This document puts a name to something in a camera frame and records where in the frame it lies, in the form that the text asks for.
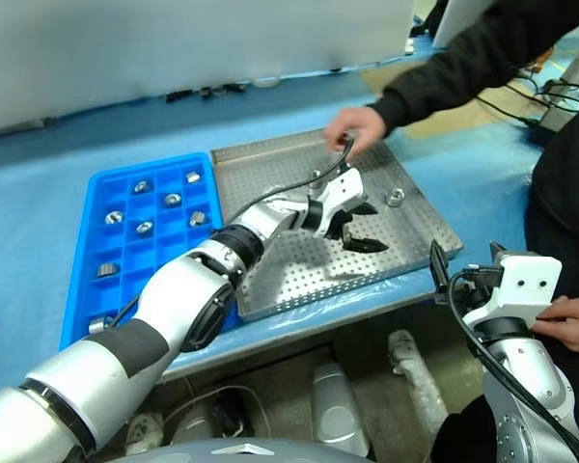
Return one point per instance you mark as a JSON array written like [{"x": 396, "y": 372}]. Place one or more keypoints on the blue compartment tray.
[{"x": 173, "y": 241}]

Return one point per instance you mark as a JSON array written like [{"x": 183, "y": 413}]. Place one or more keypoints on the white panel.
[{"x": 458, "y": 21}]

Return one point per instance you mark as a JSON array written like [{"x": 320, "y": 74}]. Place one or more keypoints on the perforated metal tray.
[{"x": 294, "y": 270}]

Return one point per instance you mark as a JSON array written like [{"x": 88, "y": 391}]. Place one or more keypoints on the person's left hand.
[{"x": 574, "y": 320}]

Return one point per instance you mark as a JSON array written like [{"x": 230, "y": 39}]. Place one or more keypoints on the white backdrop board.
[{"x": 173, "y": 48}]

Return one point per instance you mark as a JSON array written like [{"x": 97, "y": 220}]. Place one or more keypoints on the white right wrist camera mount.
[{"x": 526, "y": 284}]

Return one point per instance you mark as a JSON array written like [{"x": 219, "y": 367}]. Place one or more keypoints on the small white disc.
[{"x": 267, "y": 82}]

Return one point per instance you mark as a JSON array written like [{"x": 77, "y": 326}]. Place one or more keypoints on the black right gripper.
[{"x": 480, "y": 287}]

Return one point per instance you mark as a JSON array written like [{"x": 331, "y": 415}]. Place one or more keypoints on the person's black jacket torso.
[{"x": 569, "y": 202}]

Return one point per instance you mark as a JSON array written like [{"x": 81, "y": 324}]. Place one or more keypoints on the brown cardboard sheet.
[{"x": 463, "y": 118}]

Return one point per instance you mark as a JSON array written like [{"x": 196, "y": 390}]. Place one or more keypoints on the person's right hand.
[{"x": 362, "y": 125}]

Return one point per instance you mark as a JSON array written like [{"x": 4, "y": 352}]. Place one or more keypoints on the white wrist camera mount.
[
  {"x": 526, "y": 284},
  {"x": 345, "y": 185}
]

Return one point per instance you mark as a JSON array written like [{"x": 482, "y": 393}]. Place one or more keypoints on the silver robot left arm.
[{"x": 183, "y": 299}]

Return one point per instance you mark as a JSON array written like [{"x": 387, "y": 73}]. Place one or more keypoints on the grey rounded leg cover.
[
  {"x": 338, "y": 410},
  {"x": 193, "y": 427}
]

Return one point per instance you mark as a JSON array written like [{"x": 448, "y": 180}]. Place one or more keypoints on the white wrapped tube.
[
  {"x": 417, "y": 381},
  {"x": 142, "y": 429}
]

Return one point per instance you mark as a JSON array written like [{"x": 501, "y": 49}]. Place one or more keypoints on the grey robot torso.
[{"x": 246, "y": 453}]

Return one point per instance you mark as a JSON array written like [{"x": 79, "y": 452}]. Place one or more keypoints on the metal nut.
[{"x": 394, "y": 197}]

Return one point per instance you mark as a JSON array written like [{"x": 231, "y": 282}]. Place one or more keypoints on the small black clip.
[
  {"x": 205, "y": 91},
  {"x": 234, "y": 88}
]

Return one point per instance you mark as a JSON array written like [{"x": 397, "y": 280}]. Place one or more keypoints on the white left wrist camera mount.
[{"x": 345, "y": 185}]

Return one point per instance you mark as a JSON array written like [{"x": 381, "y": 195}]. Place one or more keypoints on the black-sleeved right forearm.
[{"x": 463, "y": 62}]

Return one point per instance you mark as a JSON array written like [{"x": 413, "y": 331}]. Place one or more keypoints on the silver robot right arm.
[{"x": 535, "y": 371}]

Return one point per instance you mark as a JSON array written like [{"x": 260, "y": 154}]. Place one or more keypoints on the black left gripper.
[{"x": 340, "y": 226}]

